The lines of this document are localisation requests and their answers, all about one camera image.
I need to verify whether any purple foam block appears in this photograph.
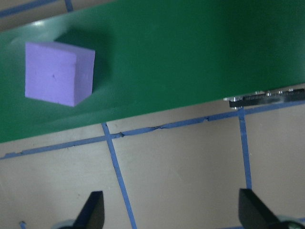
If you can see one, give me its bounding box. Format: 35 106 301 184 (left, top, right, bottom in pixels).
24 41 96 107

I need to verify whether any green conveyor belt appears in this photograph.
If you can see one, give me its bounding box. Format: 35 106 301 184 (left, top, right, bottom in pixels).
0 0 305 144

